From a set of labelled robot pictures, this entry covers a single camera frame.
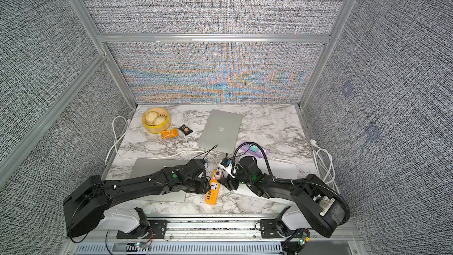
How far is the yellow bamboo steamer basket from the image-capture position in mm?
1053

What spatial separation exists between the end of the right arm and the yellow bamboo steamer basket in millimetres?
540

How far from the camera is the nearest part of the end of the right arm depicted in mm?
680
